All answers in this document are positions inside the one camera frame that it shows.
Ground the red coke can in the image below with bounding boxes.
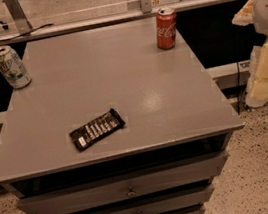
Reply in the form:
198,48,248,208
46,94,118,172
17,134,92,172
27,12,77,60
156,7,177,50

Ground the grey metal rail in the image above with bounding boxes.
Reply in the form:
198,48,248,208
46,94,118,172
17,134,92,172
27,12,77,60
0,0,237,45

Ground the middle grey drawer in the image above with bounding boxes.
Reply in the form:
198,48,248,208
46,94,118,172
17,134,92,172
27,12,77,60
48,182,219,214

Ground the black cable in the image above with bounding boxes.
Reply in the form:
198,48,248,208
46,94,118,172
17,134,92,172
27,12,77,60
0,22,56,43

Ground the grey drawer cabinet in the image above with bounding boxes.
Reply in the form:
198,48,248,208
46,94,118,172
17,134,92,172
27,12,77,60
0,18,242,214

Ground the black rxbar chocolate bar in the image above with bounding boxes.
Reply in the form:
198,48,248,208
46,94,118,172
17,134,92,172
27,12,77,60
69,108,125,152

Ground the top grey drawer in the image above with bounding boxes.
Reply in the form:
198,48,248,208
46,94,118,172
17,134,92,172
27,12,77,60
18,150,229,214

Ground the white green soda can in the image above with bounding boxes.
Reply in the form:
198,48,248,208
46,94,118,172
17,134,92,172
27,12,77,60
0,45,31,89

